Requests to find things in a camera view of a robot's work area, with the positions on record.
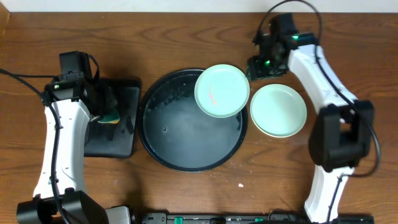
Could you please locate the rectangular black tray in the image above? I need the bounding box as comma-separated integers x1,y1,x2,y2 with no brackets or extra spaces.
84,79,141,159

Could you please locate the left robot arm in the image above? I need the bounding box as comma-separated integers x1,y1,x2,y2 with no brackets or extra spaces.
17,72,132,223

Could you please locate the green yellow sponge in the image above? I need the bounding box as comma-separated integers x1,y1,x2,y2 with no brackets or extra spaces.
98,109,120,124

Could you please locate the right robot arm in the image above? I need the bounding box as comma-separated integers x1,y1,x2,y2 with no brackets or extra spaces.
246,30,378,223

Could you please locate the round black tray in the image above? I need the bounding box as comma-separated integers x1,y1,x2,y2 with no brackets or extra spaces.
137,68,248,172

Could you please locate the light green plate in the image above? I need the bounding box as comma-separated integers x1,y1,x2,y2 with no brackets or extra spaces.
194,64,250,118
250,84,307,138

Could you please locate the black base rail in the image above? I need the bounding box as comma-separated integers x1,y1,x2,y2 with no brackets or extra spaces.
141,212,376,224

